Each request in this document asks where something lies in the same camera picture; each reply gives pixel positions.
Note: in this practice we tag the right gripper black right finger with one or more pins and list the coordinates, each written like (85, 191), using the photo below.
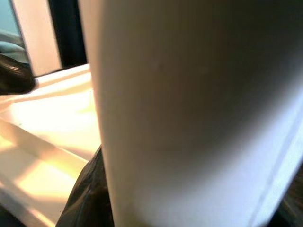
(296, 212)

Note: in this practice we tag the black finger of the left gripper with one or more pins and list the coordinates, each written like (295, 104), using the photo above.
(14, 78)

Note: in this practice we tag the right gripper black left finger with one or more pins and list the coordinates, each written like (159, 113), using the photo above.
(90, 201)

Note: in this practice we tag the white plastic table top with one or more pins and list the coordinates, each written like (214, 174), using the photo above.
(47, 118)

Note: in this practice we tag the white plastic table leg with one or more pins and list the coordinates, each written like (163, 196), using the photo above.
(189, 106)

